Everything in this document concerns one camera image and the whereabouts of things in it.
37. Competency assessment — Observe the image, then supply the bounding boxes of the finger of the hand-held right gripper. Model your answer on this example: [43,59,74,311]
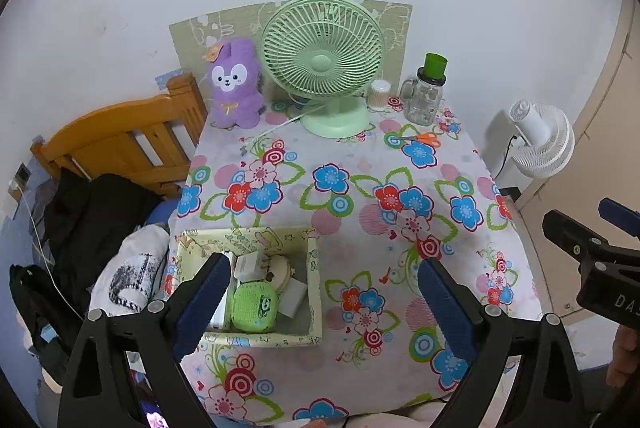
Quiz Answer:
[542,209,608,270]
[598,198,640,240]

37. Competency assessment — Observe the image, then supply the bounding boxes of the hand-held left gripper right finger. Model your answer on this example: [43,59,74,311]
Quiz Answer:
[417,258,587,428]

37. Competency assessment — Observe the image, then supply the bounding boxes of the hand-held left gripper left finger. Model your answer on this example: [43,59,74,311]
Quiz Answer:
[57,252,232,428]

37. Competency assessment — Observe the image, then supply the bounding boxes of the white remote control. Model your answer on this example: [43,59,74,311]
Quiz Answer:
[209,251,237,333]

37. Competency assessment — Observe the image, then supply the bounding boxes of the green round perforated case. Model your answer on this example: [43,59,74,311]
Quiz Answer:
[231,281,281,334]

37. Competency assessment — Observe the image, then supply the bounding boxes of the printed cream storage box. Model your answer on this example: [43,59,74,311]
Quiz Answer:
[172,225,323,349]

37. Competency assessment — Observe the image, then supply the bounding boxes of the person's right hand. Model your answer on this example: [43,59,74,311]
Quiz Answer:
[606,325,640,390]

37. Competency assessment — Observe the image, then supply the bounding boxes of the beige wooden door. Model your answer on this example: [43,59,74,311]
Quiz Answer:
[515,0,640,369]

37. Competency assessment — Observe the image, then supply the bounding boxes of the white printed cloth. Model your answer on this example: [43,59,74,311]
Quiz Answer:
[89,223,173,316]

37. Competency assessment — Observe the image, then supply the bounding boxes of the white standing fan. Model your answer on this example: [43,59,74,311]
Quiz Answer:
[492,100,576,189]

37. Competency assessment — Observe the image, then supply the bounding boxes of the blue cloth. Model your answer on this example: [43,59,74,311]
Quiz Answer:
[145,203,176,226]

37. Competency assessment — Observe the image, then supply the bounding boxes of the black clothing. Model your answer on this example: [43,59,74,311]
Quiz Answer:
[42,168,166,304]

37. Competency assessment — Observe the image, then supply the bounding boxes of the black bag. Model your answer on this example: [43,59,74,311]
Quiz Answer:
[9,263,86,379]

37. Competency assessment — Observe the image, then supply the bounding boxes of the floral tablecloth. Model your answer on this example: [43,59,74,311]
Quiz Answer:
[167,96,543,426]

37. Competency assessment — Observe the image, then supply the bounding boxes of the glass mug jar green lid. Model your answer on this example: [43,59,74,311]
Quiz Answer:
[400,53,448,126]

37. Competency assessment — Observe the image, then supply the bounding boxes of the purple plush toy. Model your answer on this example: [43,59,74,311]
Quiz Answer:
[206,38,266,129]

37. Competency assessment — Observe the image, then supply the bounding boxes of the wooden chair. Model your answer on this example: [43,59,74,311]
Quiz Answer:
[30,73,208,201]

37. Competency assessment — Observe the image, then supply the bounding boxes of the cotton swab jar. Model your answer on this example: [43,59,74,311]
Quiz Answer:
[367,79,392,111]

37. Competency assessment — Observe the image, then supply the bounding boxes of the printed beige backdrop board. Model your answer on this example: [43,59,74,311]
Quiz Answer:
[169,0,413,109]

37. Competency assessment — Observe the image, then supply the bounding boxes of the green desk fan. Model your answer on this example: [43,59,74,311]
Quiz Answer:
[261,0,386,139]

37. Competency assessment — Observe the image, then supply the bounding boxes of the black fan power cable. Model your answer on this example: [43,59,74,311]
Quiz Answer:
[505,135,521,174]

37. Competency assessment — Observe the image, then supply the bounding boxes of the orange handled scissors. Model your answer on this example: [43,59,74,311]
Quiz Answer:
[389,131,441,148]

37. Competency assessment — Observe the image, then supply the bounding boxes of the white charging cable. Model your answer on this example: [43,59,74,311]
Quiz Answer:
[20,185,56,269]

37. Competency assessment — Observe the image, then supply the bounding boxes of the white fan cable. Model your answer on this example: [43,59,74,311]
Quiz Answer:
[255,101,323,139]

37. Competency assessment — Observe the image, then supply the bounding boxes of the white wall socket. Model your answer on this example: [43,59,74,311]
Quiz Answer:
[10,163,32,191]

